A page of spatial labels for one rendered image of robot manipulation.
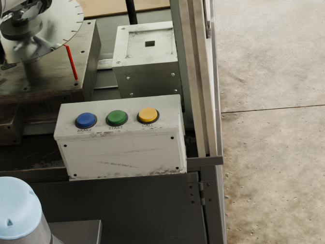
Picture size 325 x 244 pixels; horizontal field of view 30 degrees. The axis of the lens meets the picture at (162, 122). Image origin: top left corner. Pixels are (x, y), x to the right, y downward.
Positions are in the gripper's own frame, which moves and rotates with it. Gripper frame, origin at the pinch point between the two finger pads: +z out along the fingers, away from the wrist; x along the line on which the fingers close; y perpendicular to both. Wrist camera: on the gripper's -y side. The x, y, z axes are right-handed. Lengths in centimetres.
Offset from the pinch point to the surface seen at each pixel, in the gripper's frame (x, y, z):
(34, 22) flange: 1.2, -0.8, 2.2
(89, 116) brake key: 34.7, 13.1, -7.5
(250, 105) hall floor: 41, -110, 67
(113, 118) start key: 38.9, 10.6, -10.5
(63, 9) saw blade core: 1.7, -10.0, 1.0
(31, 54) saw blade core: 10.3, 8.1, 0.3
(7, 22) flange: -4.0, 2.9, 6.0
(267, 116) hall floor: 50, -107, 62
